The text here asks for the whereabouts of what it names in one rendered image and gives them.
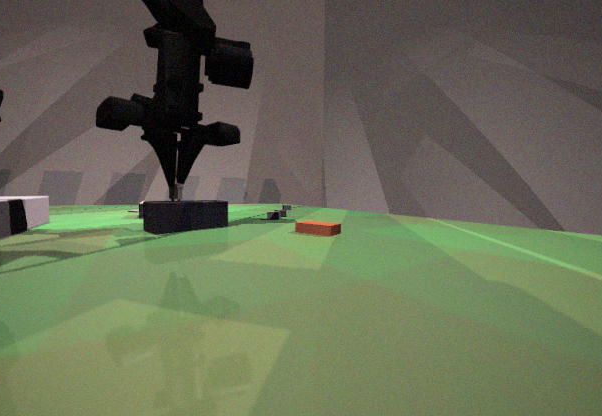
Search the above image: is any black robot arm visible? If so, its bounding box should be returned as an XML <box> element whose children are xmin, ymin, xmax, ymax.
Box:
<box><xmin>142</xmin><ymin>0</ymin><xmax>253</xmax><ymax>89</ymax></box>

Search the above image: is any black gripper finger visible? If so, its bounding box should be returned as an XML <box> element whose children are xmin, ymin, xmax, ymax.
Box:
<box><xmin>140</xmin><ymin>130</ymin><xmax>177</xmax><ymax>188</ymax></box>
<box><xmin>176</xmin><ymin>136</ymin><xmax>211</xmax><ymax>185</ymax></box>

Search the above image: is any orange rectangular block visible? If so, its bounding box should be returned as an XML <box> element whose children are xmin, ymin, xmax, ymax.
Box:
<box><xmin>295</xmin><ymin>220</ymin><xmax>341</xmax><ymax>236</ymax></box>

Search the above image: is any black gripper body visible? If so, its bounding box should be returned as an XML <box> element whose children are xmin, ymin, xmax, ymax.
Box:
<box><xmin>96</xmin><ymin>68</ymin><xmax>240</xmax><ymax>146</ymax></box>

